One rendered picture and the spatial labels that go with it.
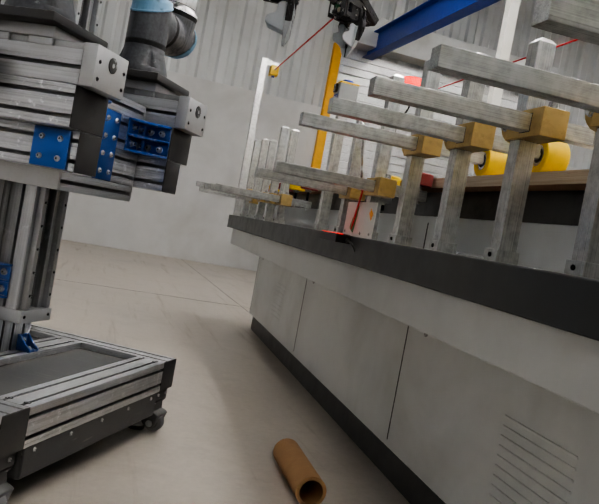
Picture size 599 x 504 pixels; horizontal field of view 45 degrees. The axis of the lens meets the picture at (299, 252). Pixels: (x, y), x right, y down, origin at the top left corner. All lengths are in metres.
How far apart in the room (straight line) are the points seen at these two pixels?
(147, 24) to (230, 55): 7.83
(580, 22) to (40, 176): 1.30
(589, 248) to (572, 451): 0.48
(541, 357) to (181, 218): 8.65
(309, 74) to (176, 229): 2.80
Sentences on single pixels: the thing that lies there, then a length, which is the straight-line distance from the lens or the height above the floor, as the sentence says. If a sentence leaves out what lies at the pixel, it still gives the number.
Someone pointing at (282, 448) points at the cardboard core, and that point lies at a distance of 2.13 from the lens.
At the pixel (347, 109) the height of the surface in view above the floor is 0.94.
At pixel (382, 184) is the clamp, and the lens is 1.95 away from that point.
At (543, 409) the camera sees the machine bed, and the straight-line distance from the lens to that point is 1.54.
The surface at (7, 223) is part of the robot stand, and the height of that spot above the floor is 0.57.
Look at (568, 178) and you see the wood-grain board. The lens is 1.48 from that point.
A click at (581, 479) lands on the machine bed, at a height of 0.34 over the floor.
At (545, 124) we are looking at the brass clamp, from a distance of 1.28.
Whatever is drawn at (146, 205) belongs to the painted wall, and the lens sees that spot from 9.62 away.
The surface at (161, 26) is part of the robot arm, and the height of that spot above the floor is 1.19.
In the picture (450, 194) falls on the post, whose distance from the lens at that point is 1.55.
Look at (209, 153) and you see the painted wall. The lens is 9.73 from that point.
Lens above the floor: 0.70
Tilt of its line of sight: 2 degrees down
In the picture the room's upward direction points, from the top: 11 degrees clockwise
